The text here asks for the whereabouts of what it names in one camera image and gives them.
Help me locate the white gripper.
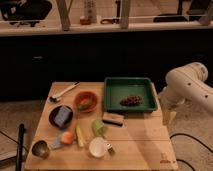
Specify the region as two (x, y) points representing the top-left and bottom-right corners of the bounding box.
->
(159, 87), (185, 125)

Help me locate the dark grape bunch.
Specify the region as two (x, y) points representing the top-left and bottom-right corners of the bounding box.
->
(120, 95), (142, 106)

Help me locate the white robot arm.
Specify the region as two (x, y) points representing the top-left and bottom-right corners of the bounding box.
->
(159, 62), (213, 125)

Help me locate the wooden block eraser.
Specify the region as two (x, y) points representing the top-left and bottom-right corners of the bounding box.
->
(102, 112), (124, 126)

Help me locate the green plastic tray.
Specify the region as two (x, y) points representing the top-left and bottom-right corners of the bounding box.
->
(104, 77), (157, 113)

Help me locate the green cup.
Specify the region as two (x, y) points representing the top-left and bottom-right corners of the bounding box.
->
(92, 119), (108, 136)

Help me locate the white cup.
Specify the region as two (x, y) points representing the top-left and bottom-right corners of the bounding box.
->
(89, 137), (107, 158)

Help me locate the green vegetable toy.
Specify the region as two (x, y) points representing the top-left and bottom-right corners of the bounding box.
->
(78, 98), (92, 111)

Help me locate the orange bowl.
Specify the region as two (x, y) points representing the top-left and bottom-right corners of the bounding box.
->
(74, 91), (98, 113)

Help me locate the orange peach toy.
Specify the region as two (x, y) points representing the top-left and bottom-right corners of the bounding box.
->
(60, 131), (74, 145)

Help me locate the blue sponge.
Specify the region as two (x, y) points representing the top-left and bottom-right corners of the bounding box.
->
(54, 106), (71, 127)

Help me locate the dark brown plate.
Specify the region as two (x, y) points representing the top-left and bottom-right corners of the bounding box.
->
(49, 105), (73, 129)

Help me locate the wooden table leg right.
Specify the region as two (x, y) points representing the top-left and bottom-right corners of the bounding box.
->
(120, 0), (131, 29)

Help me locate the wooden table leg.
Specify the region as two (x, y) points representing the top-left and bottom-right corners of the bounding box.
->
(120, 0), (131, 29)
(56, 0), (70, 31)

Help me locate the red object on floor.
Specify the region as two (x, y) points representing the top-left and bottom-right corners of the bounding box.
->
(79, 16), (91, 25)

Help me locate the small metal cup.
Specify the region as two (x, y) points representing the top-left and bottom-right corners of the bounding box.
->
(32, 140), (50, 159)

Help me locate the black pole stand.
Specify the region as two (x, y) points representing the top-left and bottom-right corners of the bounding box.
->
(15, 123), (25, 171)

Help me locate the wooden table leg left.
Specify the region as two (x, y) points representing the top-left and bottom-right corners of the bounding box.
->
(56, 0), (70, 31)

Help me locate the black office chair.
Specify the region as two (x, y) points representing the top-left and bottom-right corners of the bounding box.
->
(0, 0), (52, 27)

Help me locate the black floor cable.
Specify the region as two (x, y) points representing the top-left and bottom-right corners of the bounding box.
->
(169, 132), (213, 171)

